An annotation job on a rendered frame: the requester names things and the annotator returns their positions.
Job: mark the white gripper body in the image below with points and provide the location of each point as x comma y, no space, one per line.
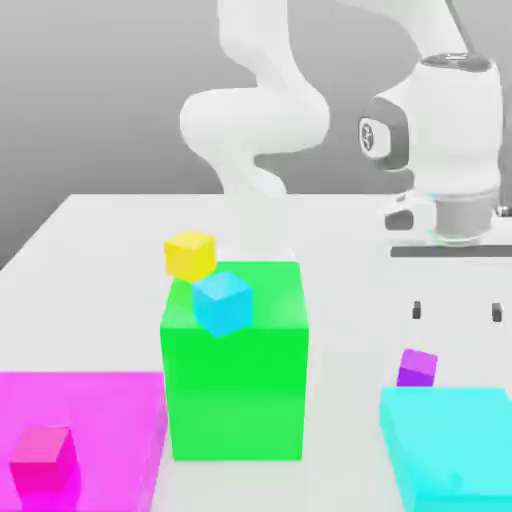
452,272

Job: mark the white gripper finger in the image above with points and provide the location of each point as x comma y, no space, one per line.
416,310
496,312

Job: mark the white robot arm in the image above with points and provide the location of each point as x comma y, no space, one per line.
256,120

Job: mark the small purple cube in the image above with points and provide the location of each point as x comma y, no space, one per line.
418,368

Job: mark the small blue cube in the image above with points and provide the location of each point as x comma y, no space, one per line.
224,306

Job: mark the small yellow cube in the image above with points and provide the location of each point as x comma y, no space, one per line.
188,256

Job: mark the small pink cube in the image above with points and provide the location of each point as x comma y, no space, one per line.
42,464

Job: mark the large cyan box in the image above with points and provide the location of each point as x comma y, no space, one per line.
452,444

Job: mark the large green box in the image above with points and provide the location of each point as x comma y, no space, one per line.
236,392

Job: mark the large magenta box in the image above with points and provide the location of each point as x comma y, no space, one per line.
112,432

